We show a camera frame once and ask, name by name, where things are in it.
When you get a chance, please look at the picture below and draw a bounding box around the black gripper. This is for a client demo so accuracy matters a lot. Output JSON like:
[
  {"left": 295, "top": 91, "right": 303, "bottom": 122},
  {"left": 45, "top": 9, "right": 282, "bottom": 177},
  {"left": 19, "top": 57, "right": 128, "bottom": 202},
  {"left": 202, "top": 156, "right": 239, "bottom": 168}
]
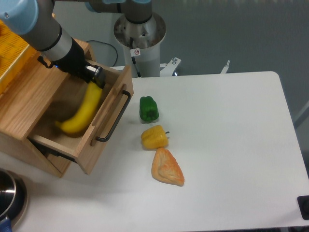
[{"left": 37, "top": 40, "right": 106, "bottom": 88}]

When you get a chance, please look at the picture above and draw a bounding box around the yellow banana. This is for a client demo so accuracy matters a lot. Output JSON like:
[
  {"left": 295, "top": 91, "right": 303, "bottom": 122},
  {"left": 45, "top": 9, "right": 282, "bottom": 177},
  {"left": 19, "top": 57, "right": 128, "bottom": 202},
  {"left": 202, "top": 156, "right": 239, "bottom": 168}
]
[{"left": 55, "top": 82, "right": 102, "bottom": 136}]

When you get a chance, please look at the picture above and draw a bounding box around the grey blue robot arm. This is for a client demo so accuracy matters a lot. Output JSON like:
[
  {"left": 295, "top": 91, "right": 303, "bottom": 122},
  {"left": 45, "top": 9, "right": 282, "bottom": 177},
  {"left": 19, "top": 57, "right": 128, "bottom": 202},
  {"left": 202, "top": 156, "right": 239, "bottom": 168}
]
[{"left": 0, "top": 0, "right": 152, "bottom": 88}]

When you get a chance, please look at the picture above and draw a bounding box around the open wooden top drawer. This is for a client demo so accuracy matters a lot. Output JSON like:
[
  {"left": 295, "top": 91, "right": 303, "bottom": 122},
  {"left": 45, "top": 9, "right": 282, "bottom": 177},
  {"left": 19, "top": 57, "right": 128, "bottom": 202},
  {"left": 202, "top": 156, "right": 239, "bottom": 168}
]
[{"left": 28, "top": 65, "right": 134, "bottom": 174}]

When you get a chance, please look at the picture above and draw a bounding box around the wooden drawer cabinet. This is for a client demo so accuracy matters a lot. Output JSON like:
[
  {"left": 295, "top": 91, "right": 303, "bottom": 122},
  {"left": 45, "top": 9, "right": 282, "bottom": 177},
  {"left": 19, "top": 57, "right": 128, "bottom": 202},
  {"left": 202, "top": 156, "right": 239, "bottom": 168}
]
[{"left": 0, "top": 58, "right": 72, "bottom": 177}]

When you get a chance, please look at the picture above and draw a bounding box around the green bell pepper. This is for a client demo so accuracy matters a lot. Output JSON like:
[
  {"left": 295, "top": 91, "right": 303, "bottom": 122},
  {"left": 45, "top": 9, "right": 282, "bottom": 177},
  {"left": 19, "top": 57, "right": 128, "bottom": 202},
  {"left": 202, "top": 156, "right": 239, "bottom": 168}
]
[{"left": 140, "top": 96, "right": 159, "bottom": 122}]

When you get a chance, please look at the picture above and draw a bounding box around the yellow plastic mesh basket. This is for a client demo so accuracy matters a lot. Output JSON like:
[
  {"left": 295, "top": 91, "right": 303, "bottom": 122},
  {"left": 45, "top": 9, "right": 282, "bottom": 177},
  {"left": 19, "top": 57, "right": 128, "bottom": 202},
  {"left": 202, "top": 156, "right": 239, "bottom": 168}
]
[{"left": 0, "top": 22, "right": 36, "bottom": 93}]

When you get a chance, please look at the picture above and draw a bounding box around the yellow bell pepper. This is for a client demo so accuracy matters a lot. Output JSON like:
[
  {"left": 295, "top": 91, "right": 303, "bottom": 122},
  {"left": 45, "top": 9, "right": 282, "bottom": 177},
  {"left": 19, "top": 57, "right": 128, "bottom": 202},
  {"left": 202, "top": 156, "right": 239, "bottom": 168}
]
[{"left": 140, "top": 125, "right": 169, "bottom": 150}]

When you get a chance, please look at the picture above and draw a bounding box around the triangular bread pastry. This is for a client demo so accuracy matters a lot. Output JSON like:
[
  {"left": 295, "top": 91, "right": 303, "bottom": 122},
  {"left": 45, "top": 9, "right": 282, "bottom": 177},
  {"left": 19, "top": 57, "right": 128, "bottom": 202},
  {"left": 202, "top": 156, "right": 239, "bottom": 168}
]
[{"left": 151, "top": 148, "right": 185, "bottom": 187}]

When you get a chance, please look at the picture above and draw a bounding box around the metal pot with lid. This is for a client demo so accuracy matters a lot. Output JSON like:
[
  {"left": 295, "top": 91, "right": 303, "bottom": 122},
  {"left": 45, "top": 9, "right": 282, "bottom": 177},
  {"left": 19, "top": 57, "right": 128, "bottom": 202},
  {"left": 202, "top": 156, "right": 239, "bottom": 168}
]
[{"left": 0, "top": 168, "right": 28, "bottom": 231}]

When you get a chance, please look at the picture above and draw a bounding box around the blue object bottom left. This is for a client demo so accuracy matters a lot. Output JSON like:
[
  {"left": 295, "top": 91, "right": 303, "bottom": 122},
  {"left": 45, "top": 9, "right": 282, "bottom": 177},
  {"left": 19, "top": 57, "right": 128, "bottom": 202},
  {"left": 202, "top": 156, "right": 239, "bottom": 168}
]
[{"left": 0, "top": 217, "right": 12, "bottom": 232}]

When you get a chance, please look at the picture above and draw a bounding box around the black cable behind cabinet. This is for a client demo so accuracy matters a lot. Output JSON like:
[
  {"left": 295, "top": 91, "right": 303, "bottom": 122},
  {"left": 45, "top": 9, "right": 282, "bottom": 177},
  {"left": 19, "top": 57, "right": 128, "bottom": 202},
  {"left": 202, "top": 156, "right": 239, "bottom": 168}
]
[{"left": 85, "top": 40, "right": 119, "bottom": 67}]

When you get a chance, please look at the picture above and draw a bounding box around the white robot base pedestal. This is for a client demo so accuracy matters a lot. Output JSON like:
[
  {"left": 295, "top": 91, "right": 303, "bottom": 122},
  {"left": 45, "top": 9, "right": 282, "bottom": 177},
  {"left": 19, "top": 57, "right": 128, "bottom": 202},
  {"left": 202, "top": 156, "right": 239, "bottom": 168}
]
[{"left": 114, "top": 13, "right": 166, "bottom": 77}]

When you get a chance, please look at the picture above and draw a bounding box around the black metal drawer handle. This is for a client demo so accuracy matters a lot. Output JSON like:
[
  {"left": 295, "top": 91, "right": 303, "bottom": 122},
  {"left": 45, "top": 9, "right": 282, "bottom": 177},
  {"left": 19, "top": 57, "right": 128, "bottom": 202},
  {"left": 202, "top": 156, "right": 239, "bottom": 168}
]
[{"left": 96, "top": 90, "right": 132, "bottom": 143}]

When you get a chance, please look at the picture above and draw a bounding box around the white metal table bracket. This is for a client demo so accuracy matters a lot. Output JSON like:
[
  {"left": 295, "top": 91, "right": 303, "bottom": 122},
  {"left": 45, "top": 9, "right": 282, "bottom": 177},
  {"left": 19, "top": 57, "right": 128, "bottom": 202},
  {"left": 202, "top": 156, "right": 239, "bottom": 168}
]
[{"left": 160, "top": 57, "right": 182, "bottom": 77}]

